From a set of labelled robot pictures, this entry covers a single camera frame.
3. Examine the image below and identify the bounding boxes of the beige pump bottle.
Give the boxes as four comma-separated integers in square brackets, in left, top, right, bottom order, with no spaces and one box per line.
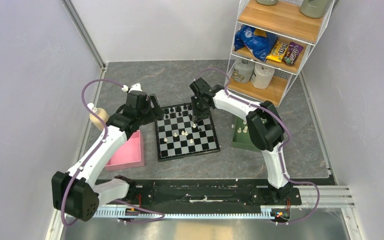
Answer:
[87,102,110,132]

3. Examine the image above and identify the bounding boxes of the brown candy bag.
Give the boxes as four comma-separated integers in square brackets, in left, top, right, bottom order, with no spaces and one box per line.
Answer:
[282,41,304,66]

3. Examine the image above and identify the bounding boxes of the yellow candy bag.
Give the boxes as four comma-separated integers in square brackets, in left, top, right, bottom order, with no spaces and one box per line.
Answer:
[266,40,289,63]

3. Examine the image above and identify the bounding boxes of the black white chessboard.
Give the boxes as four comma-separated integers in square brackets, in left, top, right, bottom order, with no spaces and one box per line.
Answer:
[154,103,220,162]

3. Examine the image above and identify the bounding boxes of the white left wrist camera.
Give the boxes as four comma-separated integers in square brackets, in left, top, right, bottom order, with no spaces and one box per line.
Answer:
[121,82,143,94]

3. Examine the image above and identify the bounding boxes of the white wire wooden shelf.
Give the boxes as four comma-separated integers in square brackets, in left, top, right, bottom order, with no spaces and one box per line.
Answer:
[227,0,335,106]

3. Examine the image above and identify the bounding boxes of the pink plastic tray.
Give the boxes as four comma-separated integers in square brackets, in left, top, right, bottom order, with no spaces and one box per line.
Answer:
[104,130,145,171]

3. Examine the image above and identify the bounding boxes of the blue snack bag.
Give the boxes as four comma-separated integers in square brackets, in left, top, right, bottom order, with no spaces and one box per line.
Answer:
[233,25,278,62]

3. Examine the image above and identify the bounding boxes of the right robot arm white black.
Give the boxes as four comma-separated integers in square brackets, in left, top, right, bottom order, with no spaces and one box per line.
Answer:
[189,78,293,205]

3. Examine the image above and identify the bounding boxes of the white jug with label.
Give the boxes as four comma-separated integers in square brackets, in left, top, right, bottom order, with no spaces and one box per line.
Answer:
[232,59,255,84]

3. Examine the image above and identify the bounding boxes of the aluminium corner rail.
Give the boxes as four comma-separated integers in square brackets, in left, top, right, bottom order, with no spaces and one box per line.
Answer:
[62,0,107,70]

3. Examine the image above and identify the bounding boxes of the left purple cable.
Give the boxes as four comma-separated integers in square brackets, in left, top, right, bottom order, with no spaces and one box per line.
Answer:
[60,78,166,228]

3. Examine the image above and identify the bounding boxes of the green plastic tray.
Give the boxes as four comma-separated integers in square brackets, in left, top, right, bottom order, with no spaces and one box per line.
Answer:
[231,117,260,152]

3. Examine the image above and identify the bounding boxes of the grey cable duct strip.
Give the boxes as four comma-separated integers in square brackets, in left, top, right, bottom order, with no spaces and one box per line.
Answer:
[94,205,290,221]

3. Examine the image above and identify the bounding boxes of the grey green bottle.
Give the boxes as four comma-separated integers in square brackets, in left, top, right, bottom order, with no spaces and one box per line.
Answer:
[299,0,331,19]

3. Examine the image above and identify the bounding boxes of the purple cable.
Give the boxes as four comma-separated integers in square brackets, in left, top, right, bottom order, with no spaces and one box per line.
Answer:
[60,78,166,228]
[195,67,321,226]

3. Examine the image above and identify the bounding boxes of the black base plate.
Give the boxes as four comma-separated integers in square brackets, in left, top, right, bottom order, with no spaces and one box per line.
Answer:
[107,178,302,211]

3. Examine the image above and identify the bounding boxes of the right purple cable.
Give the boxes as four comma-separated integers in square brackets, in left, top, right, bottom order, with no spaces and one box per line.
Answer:
[195,67,321,226]

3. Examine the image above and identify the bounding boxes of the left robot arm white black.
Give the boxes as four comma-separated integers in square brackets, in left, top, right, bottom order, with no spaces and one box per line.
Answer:
[51,90,164,222]

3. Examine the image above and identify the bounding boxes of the white paper roll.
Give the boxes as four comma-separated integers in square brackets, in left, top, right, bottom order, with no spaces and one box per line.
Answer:
[250,64,275,89]

